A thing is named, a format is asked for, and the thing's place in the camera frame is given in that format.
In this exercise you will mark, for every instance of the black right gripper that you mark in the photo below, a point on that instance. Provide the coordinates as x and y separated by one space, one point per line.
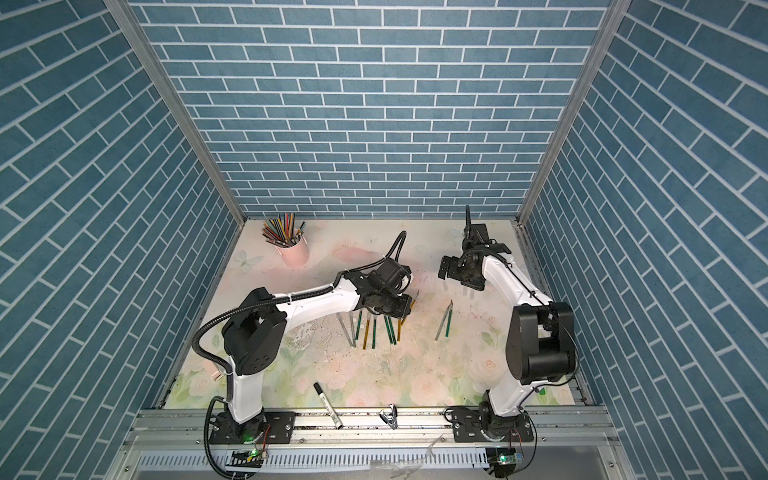
453 272

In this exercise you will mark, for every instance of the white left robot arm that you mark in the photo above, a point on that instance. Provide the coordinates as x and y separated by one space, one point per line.
253 337

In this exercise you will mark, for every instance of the aluminium corner frame post left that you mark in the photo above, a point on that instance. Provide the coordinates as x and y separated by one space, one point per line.
129 26

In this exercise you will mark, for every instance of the black marker pen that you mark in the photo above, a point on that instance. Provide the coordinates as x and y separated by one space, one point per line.
338 424

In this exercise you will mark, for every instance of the aluminium corner frame post right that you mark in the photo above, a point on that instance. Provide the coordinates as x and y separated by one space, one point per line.
597 52

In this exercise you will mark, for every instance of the coloured pencils bundle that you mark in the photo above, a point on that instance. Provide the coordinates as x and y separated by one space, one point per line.
283 231

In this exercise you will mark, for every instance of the pink metal pencil cup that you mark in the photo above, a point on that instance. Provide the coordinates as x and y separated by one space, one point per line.
295 256

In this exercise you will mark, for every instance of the aluminium front rail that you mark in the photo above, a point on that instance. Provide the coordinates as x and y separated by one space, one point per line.
566 442

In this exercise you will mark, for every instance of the gold carving knife long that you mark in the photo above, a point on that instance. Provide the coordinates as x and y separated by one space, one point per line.
366 333

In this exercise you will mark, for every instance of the aluminium corner frame post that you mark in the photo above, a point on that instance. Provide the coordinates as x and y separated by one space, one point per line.
597 52
129 26

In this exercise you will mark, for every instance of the black binder clip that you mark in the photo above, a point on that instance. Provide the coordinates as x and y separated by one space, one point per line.
389 416

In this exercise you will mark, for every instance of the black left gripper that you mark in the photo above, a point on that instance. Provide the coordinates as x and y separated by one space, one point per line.
406 301

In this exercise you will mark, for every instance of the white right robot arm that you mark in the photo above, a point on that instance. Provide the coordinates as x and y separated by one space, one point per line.
540 349

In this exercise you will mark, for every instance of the silver carving knife capped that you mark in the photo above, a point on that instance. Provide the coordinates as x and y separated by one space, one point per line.
441 325

